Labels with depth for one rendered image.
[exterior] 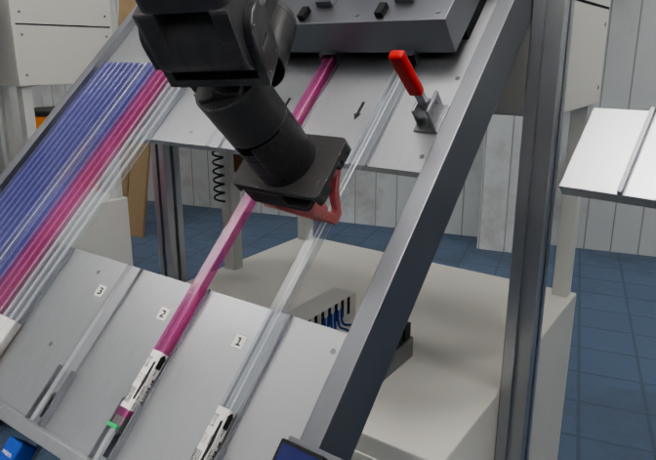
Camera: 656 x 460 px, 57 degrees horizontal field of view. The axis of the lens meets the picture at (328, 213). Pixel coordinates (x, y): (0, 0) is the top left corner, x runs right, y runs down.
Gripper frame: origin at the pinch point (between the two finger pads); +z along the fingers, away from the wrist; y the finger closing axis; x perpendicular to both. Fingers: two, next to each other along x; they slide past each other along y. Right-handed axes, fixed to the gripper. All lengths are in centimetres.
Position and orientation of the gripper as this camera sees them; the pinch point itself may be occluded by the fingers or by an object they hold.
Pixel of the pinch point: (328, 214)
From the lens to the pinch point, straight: 61.4
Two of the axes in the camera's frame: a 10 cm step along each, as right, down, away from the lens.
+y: -8.1, -1.6, 5.6
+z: 4.1, 5.3, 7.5
